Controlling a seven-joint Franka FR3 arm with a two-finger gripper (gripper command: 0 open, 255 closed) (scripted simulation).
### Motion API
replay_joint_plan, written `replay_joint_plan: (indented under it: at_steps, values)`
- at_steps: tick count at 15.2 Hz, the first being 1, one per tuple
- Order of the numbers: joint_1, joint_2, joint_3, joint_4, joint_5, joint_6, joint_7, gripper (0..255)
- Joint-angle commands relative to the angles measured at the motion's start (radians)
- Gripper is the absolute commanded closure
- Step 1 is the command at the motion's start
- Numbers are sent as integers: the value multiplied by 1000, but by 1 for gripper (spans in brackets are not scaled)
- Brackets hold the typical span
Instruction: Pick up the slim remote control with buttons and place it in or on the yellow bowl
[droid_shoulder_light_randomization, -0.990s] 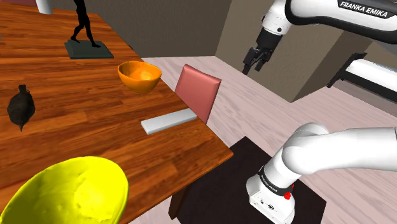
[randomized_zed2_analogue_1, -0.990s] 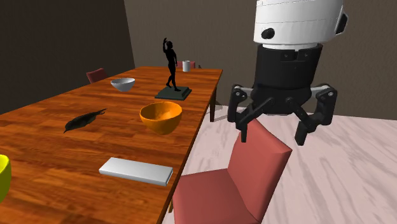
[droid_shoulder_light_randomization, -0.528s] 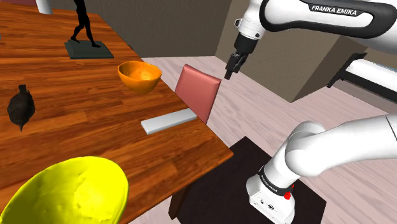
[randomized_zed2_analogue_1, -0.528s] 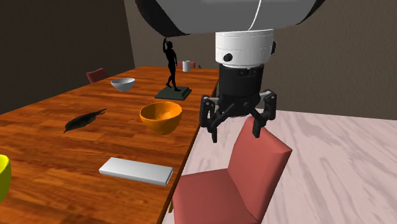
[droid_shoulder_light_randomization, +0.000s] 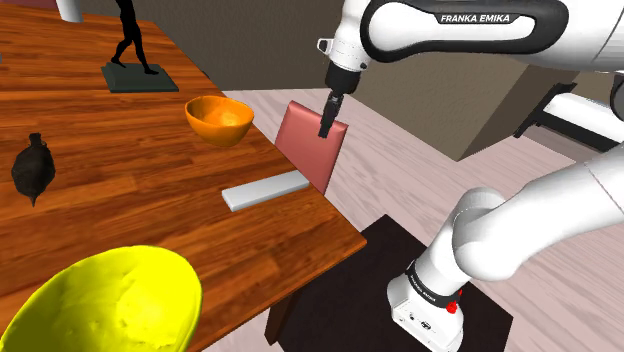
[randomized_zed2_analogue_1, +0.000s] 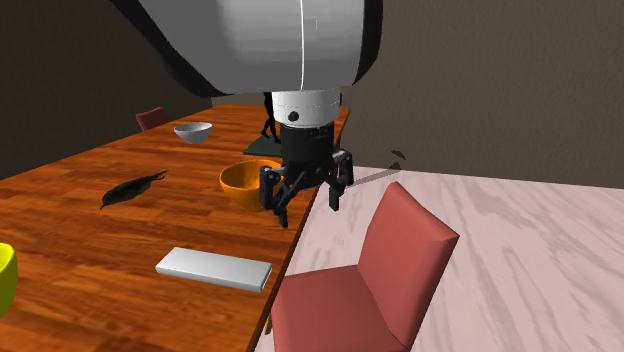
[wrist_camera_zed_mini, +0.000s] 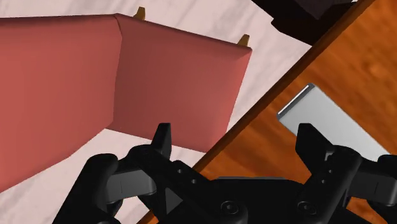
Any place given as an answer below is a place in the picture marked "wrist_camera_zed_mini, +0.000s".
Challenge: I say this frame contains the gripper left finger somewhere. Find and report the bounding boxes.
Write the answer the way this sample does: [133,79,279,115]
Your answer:
[52,122,215,224]

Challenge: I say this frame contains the red sofa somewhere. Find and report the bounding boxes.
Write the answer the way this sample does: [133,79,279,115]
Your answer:
[0,6,253,193]

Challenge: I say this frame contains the brown wooden table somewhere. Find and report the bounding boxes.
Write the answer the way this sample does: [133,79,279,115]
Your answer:
[137,0,397,224]

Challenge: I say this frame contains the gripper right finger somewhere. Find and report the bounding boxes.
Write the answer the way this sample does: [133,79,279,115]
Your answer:
[294,122,397,224]

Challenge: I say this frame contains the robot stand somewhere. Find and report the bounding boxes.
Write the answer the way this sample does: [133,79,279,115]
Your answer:
[251,0,358,46]

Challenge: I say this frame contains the silver flat tablet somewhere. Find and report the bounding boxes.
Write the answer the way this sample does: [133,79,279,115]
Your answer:
[277,83,389,162]

